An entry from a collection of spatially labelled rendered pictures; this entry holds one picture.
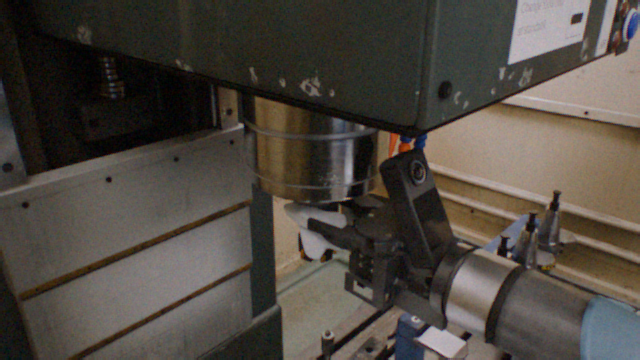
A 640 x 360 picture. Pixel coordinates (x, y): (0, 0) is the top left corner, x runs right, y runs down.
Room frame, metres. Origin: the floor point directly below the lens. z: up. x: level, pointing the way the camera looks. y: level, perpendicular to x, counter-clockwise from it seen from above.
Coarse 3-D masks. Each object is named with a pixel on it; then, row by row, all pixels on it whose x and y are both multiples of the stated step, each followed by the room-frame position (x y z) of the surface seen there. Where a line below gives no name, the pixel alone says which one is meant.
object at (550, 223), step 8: (544, 216) 0.85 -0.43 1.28; (552, 216) 0.84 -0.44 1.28; (544, 224) 0.84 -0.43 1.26; (552, 224) 0.83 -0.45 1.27; (560, 224) 0.84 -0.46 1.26; (544, 232) 0.84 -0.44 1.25; (552, 232) 0.83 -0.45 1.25; (560, 232) 0.84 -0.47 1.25; (544, 240) 0.83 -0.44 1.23; (552, 240) 0.83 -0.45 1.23
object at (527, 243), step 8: (528, 232) 0.76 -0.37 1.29; (536, 232) 0.76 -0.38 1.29; (520, 240) 0.76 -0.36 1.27; (528, 240) 0.75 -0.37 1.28; (536, 240) 0.76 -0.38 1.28; (520, 248) 0.76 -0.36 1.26; (528, 248) 0.75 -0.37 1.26; (536, 248) 0.76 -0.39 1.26; (512, 256) 0.77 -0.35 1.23; (520, 256) 0.75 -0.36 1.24; (528, 256) 0.75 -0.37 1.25; (536, 256) 0.76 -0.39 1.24; (520, 264) 0.75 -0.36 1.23; (528, 264) 0.75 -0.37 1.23; (536, 264) 0.75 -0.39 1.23
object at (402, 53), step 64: (64, 0) 0.64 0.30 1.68; (128, 0) 0.53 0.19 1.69; (192, 0) 0.45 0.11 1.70; (256, 0) 0.39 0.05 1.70; (320, 0) 0.35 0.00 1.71; (384, 0) 0.31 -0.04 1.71; (448, 0) 0.30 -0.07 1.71; (512, 0) 0.36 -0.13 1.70; (192, 64) 0.46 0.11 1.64; (256, 64) 0.39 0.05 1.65; (320, 64) 0.35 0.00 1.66; (384, 64) 0.31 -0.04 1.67; (448, 64) 0.31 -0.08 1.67; (512, 64) 0.38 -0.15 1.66; (576, 64) 0.49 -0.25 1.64; (384, 128) 0.31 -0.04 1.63
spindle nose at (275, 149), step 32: (256, 128) 0.47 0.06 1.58; (288, 128) 0.45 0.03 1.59; (320, 128) 0.44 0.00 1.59; (352, 128) 0.45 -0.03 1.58; (256, 160) 0.47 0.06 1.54; (288, 160) 0.45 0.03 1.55; (320, 160) 0.44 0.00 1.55; (352, 160) 0.45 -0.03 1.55; (288, 192) 0.45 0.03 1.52; (320, 192) 0.44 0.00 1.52; (352, 192) 0.45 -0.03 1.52
